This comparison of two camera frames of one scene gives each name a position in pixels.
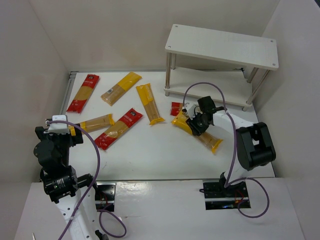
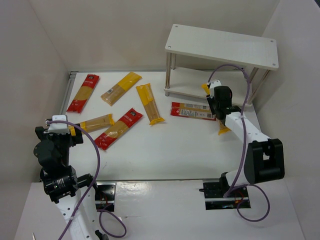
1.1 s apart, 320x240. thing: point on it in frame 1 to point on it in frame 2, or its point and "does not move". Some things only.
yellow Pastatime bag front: x=207 y=137 to x=222 y=128
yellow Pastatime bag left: x=104 y=121 does not move
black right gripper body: x=194 y=124 to x=213 y=107
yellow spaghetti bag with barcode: x=111 y=96 does not move
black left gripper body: x=75 y=136 does not move
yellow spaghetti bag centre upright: x=145 y=93 does not move
